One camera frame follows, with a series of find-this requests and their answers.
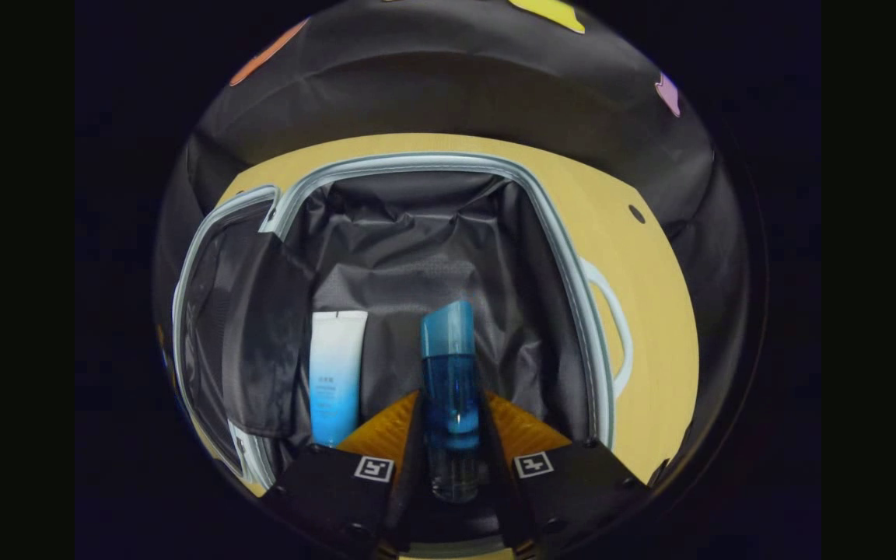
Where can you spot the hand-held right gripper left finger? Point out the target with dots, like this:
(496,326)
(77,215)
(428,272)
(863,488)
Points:
(407,498)

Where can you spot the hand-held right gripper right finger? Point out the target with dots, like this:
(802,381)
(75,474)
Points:
(498,490)

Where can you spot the blue clear bottle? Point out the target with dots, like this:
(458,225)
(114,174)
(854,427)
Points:
(452,389)

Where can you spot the light blue suitcase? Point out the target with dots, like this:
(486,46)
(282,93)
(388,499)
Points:
(432,233)

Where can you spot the black table grommet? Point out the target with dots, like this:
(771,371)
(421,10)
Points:
(636,213)

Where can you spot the black backdrop cloth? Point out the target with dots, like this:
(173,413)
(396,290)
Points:
(432,93)

